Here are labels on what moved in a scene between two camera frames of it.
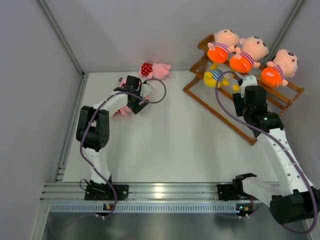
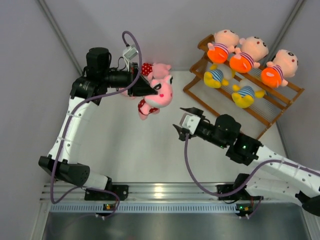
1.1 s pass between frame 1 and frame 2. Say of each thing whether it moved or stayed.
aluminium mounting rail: stayed
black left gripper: moved
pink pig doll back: stayed
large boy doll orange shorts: stayed
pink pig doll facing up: moved
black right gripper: moved
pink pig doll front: moved
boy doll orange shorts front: stayed
